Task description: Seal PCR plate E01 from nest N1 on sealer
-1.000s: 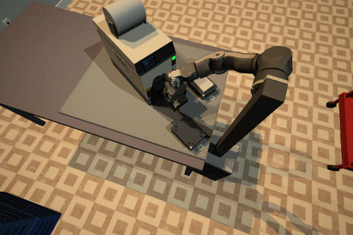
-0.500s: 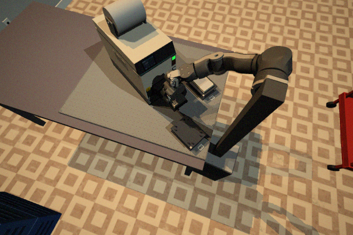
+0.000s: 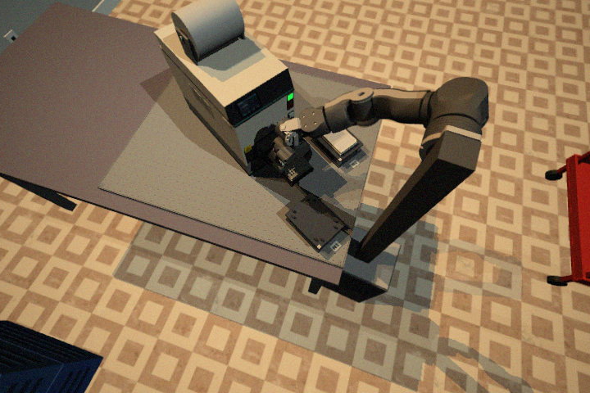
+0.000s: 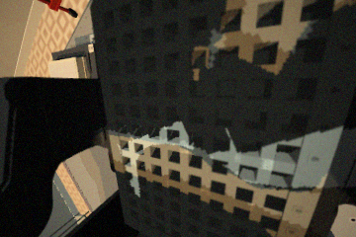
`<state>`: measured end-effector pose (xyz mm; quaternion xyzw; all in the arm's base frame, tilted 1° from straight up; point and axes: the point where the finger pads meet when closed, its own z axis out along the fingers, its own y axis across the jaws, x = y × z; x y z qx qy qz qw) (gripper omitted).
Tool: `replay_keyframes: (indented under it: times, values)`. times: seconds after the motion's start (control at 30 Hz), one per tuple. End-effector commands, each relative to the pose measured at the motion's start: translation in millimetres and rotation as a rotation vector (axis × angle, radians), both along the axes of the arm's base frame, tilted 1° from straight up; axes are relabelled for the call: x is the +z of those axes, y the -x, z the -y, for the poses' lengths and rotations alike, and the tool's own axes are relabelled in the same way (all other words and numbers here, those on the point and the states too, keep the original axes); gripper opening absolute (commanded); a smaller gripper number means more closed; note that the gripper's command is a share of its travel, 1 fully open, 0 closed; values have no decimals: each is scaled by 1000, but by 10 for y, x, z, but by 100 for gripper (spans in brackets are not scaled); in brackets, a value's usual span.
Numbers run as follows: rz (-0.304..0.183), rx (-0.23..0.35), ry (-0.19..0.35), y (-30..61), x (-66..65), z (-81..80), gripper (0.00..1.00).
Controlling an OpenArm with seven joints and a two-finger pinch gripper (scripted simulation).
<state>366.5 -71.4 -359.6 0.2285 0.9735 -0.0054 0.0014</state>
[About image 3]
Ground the grey cylinder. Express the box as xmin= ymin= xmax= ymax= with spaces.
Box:
xmin=171 ymin=0 xmax=245 ymax=59

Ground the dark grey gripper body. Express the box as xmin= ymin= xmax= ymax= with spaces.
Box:
xmin=271 ymin=132 xmax=310 ymax=166

